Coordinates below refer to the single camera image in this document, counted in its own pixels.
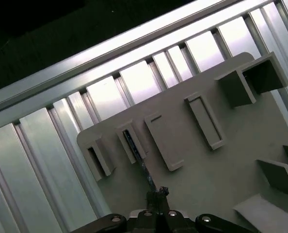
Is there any grey parts rack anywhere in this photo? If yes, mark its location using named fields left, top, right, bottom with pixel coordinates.
left=76, top=51, right=288, bottom=233

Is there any RAM stick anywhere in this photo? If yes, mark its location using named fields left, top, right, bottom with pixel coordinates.
left=121, top=129, right=163, bottom=195

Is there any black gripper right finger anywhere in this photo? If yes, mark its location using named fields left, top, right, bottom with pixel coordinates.
left=158, top=186, right=253, bottom=233

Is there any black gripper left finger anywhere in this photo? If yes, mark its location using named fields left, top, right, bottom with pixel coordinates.
left=71, top=190, right=160, bottom=233

